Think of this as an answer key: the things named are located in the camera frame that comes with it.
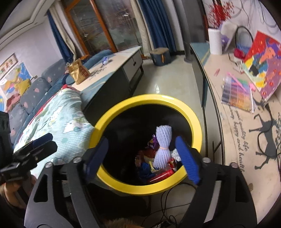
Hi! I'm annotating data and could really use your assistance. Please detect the red plastic bag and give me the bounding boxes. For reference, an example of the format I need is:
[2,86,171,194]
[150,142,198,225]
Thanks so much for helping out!
[140,149,157,159]

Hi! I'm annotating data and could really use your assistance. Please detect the wooden sliding glass door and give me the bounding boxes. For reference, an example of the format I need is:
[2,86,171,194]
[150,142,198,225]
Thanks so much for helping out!
[60,0,145,58]

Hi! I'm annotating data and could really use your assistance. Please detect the pink stick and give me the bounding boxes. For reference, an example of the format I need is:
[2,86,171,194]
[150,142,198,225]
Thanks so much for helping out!
[227,72,256,91]

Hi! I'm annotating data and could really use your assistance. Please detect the yellow cloth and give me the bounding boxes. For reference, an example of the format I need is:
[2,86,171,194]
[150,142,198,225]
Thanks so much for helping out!
[15,79,31,97]

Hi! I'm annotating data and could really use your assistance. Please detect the dark storage stool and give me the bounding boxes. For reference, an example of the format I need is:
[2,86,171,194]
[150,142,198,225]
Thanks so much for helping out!
[149,47,171,66]

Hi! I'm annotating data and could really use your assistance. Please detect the red basket with black hoop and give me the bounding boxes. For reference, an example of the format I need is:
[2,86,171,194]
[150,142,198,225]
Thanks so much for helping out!
[233,26,254,60]

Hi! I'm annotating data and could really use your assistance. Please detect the colourful striped box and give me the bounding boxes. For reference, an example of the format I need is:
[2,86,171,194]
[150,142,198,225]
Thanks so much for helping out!
[221,73,255,114]

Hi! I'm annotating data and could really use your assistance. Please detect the purple candy wrapper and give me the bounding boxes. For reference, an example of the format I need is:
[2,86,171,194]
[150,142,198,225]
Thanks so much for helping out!
[147,135,158,152]

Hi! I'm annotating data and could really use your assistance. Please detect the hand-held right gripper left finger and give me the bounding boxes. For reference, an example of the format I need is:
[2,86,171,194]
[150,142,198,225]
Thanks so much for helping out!
[24,136,109,228]

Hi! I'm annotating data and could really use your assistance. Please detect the cartoon printed blanket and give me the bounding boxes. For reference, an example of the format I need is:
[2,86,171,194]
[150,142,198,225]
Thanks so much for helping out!
[13,89,95,167]

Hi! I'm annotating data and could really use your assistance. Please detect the country wall map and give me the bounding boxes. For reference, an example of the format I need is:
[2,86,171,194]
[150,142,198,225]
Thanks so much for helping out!
[0,62,31,97]

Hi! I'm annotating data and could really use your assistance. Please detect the white photo frame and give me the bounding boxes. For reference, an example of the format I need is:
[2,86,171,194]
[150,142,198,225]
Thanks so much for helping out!
[221,23,239,52]

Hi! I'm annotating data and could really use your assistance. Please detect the gold bag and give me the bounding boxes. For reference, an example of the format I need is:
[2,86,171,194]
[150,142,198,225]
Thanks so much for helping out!
[68,59,91,85]

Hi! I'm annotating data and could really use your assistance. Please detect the black wall cables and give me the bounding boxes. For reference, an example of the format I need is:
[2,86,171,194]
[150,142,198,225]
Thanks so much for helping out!
[240,0,277,29]

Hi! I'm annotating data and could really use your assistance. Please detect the beige curtain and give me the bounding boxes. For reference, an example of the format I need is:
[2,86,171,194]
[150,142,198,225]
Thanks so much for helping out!
[132,0,152,53]
[49,4,85,60]

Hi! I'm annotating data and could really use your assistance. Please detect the blue rubber glove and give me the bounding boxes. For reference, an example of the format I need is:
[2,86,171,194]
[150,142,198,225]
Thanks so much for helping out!
[140,162,155,179]

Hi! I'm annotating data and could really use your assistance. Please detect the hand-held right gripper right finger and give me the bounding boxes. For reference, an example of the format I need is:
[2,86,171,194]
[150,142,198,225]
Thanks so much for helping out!
[175,135,259,228]

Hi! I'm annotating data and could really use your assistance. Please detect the pile of clothes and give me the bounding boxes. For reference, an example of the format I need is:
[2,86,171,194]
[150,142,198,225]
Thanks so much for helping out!
[5,95,21,113]

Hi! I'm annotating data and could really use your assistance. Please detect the white coffee table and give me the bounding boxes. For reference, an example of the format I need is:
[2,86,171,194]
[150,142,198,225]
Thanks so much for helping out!
[72,46,144,119]

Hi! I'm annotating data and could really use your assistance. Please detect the white ribbed vase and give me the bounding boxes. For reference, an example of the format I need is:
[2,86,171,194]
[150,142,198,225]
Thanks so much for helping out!
[207,28,223,55]

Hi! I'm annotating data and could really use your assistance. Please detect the colourful painting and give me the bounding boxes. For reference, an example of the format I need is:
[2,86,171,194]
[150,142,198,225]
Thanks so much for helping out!
[244,31,281,102]

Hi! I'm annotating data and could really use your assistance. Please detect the calligraphy wall poster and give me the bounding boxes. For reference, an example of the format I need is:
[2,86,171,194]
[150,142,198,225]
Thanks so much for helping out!
[0,53,18,74]

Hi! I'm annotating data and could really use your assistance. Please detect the yellow rimmed black trash can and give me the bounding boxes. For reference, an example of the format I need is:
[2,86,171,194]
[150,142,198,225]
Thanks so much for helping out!
[89,94,203,196]

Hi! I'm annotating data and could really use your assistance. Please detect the blue curtain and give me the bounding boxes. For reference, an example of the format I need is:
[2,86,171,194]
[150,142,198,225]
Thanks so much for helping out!
[47,11,76,64]
[137,0,178,54]

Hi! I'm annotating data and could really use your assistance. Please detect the black floor cable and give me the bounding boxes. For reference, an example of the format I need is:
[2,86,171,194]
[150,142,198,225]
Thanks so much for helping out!
[149,182,198,228]

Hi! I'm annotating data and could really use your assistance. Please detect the person's left hand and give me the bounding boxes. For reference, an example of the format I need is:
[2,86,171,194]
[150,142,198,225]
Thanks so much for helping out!
[0,174,37,209]

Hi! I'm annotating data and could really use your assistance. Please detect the red blanket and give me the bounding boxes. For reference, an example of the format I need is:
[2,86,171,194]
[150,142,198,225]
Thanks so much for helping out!
[33,84,76,119]

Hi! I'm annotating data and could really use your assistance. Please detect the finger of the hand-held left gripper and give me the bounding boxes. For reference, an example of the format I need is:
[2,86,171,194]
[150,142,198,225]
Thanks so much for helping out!
[13,133,54,155]
[13,140,58,170]

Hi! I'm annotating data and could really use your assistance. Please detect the grey tower air conditioner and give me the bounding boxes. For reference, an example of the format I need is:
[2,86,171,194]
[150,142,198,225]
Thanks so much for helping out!
[173,0,208,63]

